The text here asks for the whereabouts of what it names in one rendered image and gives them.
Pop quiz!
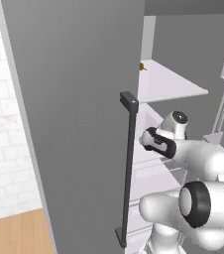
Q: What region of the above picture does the grey fridge door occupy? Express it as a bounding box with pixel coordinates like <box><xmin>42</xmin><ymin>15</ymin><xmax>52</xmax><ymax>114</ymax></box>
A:
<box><xmin>0</xmin><ymin>0</ymin><xmax>147</xmax><ymax>254</ymax></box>

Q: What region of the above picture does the clear fridge drawer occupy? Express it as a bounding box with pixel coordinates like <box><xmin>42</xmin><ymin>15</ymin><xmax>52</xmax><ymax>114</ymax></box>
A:
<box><xmin>127</xmin><ymin>158</ymin><xmax>188</xmax><ymax>254</ymax></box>

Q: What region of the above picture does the white fridge shelf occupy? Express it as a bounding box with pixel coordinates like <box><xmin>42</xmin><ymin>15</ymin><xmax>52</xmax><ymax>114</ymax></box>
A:
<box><xmin>137</xmin><ymin>59</ymin><xmax>209</xmax><ymax>104</ymax></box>

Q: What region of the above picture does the grey fridge body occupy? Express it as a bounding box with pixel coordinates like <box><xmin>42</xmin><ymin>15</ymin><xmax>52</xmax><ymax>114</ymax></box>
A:
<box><xmin>125</xmin><ymin>0</ymin><xmax>224</xmax><ymax>254</ymax></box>

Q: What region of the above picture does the dark grey fridge door handle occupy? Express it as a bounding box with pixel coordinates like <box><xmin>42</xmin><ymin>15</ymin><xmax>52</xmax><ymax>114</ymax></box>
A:
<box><xmin>114</xmin><ymin>90</ymin><xmax>140</xmax><ymax>249</ymax></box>

